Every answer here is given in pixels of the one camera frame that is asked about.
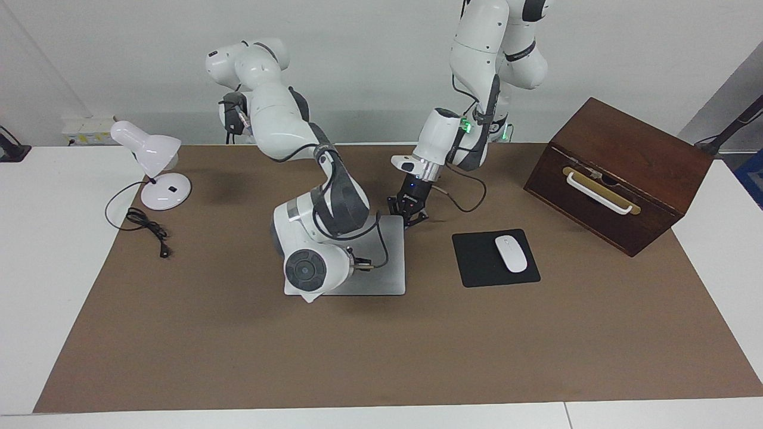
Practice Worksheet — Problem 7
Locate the grey aluminium laptop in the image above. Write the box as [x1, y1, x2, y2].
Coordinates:
[283, 214, 407, 297]

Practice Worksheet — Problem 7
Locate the black mouse pad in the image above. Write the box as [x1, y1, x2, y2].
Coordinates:
[452, 229, 541, 288]

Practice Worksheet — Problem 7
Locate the white computer mouse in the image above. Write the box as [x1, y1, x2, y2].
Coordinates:
[495, 235, 529, 273]

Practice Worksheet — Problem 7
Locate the brown table mat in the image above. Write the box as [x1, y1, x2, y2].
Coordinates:
[33, 143, 763, 414]

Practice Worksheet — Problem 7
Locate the dark brown wooden box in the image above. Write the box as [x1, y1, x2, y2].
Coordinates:
[523, 97, 715, 257]

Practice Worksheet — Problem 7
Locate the white desk lamp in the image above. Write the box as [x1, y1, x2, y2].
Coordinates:
[110, 120, 193, 212]

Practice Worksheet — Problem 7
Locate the black tripod leg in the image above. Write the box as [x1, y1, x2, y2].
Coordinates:
[694, 94, 763, 157]

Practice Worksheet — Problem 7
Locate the blue crate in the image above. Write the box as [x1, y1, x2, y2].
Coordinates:
[734, 149, 763, 209]

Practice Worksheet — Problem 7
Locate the black stand base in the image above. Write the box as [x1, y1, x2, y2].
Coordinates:
[0, 125, 32, 163]

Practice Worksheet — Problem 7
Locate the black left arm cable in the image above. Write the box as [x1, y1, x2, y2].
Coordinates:
[432, 71, 488, 213]

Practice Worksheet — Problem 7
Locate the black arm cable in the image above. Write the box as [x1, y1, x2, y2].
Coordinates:
[432, 71, 488, 213]
[262, 140, 390, 270]

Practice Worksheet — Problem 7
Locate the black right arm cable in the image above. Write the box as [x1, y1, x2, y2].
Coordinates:
[262, 140, 390, 270]

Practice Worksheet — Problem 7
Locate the white box handle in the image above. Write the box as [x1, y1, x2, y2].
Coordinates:
[566, 172, 634, 215]

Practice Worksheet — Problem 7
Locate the brass handle plate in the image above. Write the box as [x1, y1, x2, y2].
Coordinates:
[562, 166, 642, 216]

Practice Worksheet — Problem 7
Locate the black lamp power cable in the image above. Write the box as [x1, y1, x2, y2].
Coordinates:
[105, 181, 173, 260]

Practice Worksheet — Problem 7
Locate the white wall power strip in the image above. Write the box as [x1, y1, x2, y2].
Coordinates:
[61, 116, 117, 147]

